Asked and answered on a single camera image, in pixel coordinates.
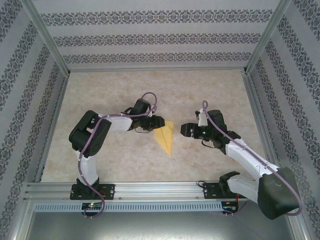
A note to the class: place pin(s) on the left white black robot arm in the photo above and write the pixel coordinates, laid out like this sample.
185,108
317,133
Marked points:
88,172

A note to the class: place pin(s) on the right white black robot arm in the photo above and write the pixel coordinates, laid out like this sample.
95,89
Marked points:
275,195

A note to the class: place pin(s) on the aluminium upright frame post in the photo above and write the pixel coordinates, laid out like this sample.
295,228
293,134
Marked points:
268,37
47,37

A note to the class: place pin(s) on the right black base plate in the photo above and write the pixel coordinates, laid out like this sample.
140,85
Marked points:
210,191

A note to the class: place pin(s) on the yellow paper sheet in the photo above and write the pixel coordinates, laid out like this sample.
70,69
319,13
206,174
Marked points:
166,137

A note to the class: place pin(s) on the aluminium back rail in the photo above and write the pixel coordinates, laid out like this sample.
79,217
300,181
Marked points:
157,69

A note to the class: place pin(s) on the grey sheet metal panel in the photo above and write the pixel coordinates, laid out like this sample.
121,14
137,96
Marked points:
160,225

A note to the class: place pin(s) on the aluminium frame leg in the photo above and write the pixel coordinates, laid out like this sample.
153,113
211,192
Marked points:
303,231
22,217

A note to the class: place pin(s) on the aluminium table side rail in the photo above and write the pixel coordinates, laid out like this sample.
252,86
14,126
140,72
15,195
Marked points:
263,130
51,130

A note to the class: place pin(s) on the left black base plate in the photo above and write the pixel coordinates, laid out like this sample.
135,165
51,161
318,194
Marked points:
110,191

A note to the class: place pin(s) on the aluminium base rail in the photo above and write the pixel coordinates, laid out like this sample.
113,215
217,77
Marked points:
160,190

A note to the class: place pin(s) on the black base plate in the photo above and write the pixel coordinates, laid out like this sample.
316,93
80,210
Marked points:
210,191
110,191

